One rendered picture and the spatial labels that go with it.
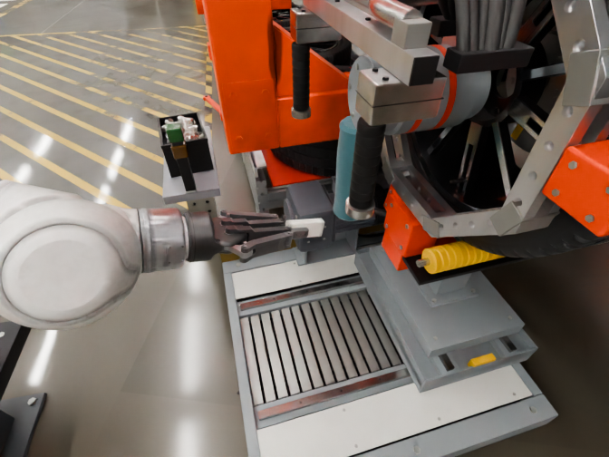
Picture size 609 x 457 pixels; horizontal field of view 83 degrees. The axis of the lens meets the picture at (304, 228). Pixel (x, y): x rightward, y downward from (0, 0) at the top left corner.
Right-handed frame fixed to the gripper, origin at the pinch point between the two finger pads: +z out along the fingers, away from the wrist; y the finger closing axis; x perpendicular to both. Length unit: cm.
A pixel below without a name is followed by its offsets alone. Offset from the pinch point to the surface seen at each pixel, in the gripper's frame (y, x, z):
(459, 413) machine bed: 19, -52, 50
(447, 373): 12, -42, 47
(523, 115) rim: 8.9, 24.4, 31.9
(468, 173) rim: 0.0, 10.6, 37.3
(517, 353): 17, -36, 68
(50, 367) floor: -52, -78, -51
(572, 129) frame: 23.4, 25.3, 17.8
